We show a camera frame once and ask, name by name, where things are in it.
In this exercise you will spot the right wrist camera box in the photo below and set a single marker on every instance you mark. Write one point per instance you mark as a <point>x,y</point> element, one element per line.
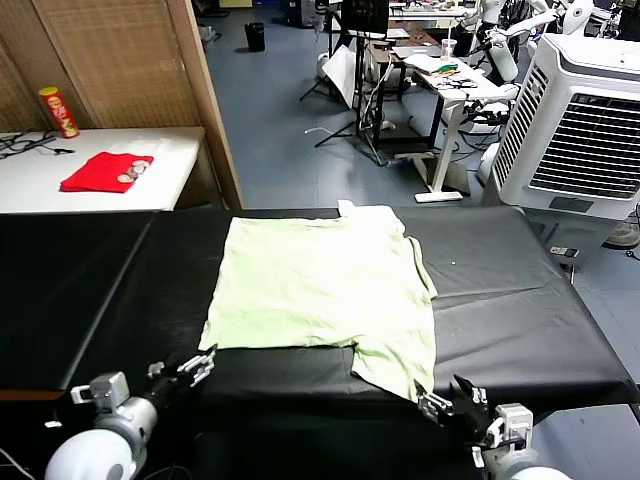
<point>512,425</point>

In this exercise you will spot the narrow black table cover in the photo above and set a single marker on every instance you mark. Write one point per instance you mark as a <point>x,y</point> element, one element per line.
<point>60,290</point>

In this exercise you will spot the white reflector board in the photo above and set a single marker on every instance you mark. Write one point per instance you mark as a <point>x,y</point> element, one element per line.
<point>342,72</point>

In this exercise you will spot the white air cooler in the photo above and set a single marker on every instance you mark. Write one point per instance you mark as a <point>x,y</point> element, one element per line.
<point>580,140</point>

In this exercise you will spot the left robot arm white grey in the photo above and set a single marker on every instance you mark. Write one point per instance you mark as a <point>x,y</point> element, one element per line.
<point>95,450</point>

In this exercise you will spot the plastic cup with straw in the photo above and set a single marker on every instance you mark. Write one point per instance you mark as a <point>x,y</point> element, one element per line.
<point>448,49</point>

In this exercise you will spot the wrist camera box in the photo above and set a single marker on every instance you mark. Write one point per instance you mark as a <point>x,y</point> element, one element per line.
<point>512,425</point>
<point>107,387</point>

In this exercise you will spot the white side table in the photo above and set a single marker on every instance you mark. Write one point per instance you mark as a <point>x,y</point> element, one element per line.
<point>165,165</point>

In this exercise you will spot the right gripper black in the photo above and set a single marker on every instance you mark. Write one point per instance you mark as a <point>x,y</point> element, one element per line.
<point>470,415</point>

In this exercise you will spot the red folded t-shirt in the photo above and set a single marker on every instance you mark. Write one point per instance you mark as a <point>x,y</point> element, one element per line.
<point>100,175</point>

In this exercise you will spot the black monitor on stand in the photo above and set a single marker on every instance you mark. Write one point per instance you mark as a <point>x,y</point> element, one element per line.
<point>365,15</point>

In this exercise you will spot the green cloth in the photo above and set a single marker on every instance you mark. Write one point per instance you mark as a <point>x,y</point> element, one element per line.
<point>446,67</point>

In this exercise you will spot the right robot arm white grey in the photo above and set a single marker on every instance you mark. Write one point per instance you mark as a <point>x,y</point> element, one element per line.
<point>520,470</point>

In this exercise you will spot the white power strip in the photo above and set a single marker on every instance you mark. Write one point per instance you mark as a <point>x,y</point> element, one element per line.
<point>565,251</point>

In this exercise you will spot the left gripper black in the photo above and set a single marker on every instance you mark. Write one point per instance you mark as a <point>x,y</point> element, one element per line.
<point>177,377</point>

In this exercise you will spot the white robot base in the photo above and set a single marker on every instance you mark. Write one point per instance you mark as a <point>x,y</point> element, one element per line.
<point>487,112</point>

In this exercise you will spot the black trash bin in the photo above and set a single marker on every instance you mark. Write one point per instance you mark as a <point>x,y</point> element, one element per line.
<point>255,36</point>

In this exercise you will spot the black tripod stand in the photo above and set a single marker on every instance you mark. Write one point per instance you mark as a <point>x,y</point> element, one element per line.
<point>361,90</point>

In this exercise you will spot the red chips can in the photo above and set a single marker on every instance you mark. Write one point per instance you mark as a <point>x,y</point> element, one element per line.
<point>60,112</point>

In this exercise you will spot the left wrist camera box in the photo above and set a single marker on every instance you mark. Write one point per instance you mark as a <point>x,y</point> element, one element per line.
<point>107,387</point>

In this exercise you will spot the white standing desk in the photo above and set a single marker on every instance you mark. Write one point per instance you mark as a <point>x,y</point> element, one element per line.
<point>447,115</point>

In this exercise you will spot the white humanoid robot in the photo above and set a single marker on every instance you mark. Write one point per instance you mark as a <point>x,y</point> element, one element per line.
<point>502,55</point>

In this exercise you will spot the grey laptop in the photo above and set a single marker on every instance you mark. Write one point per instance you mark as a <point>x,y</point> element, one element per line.
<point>415,51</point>

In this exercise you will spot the light green t-shirt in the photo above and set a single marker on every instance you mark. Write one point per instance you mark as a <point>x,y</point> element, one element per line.
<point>320,280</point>

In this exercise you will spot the wooden partition screen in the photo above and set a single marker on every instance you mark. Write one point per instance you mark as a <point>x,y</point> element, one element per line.
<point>125,60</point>

